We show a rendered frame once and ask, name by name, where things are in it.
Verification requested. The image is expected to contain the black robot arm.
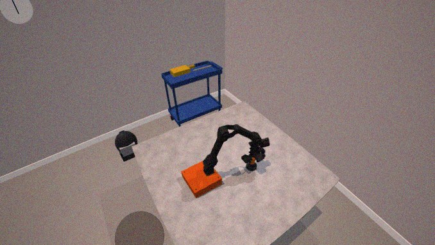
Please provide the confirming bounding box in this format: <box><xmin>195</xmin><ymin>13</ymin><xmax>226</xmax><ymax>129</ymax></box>
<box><xmin>202</xmin><ymin>124</ymin><xmax>269</xmax><ymax>176</ymax></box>

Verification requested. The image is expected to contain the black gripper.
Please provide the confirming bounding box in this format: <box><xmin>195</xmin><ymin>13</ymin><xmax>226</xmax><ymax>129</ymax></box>
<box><xmin>241</xmin><ymin>147</ymin><xmax>266</xmax><ymax>163</ymax></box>

